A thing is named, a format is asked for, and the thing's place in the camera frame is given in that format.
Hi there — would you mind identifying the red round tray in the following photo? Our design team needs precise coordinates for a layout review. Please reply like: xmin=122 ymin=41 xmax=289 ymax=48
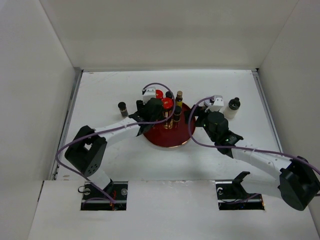
xmin=143 ymin=103 xmax=191 ymax=148

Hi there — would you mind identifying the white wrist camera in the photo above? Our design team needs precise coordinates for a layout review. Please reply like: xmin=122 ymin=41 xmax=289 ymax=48
xmin=205 ymin=95 xmax=224 ymax=112
xmin=142 ymin=86 xmax=156 ymax=105

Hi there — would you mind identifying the small dark spice bottle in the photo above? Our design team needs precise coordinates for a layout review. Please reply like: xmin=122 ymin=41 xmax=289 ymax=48
xmin=172 ymin=105 xmax=182 ymax=123

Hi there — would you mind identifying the black cap spice bottle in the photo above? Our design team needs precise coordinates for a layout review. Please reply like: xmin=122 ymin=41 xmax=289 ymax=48
xmin=117 ymin=101 xmax=129 ymax=118
xmin=165 ymin=91 xmax=173 ymax=99

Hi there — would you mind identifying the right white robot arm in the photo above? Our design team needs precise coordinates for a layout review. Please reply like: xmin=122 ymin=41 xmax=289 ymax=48
xmin=184 ymin=105 xmax=320 ymax=211

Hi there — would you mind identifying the black cap white bottle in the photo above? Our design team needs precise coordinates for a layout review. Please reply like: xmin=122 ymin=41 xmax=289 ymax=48
xmin=223 ymin=97 xmax=241 ymax=120

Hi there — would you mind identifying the red cap sauce bottle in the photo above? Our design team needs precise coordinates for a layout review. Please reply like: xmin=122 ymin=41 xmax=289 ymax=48
xmin=155 ymin=89 xmax=164 ymax=99
xmin=161 ymin=97 xmax=174 ymax=130

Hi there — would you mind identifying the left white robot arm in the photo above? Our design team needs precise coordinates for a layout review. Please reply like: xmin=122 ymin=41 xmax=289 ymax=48
xmin=64 ymin=97 xmax=164 ymax=200

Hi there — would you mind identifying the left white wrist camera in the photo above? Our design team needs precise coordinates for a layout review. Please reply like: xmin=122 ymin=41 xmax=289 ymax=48
xmin=142 ymin=86 xmax=156 ymax=105

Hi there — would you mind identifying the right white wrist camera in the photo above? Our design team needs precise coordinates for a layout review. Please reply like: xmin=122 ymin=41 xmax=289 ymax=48
xmin=205 ymin=95 xmax=224 ymax=112

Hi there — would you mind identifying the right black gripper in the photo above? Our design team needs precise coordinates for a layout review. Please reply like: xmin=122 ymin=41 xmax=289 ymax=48
xmin=184 ymin=104 xmax=220 ymax=142

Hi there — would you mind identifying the yellow label oil bottle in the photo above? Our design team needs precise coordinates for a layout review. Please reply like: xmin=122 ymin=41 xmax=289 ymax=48
xmin=175 ymin=90 xmax=183 ymax=108

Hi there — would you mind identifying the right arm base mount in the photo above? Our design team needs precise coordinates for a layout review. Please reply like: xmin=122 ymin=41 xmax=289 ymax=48
xmin=215 ymin=171 xmax=265 ymax=211

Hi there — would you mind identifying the white lid jar right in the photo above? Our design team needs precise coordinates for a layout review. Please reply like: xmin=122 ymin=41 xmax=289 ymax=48
xmin=203 ymin=99 xmax=214 ymax=107

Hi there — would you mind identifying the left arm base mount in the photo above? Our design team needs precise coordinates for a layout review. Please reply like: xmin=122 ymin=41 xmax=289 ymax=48
xmin=77 ymin=181 xmax=129 ymax=211

